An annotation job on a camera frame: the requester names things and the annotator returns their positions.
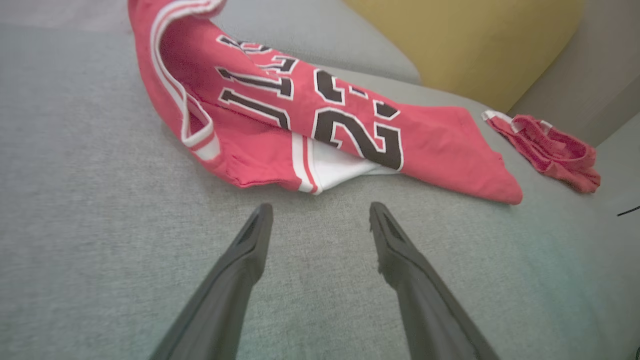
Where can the red basketball jersey white sleeves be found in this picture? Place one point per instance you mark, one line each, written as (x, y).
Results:
(440, 145)

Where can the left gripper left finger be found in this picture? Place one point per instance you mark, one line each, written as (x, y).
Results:
(220, 300)

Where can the red shorts white stripe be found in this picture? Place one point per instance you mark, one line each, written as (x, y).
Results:
(555, 150)

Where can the small grey sofa seat cushion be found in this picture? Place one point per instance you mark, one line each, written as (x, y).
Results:
(320, 45)

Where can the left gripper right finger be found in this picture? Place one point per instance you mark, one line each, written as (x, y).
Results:
(430, 310)

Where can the wide yellow sofa back cushion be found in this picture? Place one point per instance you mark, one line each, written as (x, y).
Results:
(465, 45)

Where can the large grey sofa seat cushion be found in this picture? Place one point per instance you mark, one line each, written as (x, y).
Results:
(100, 200)

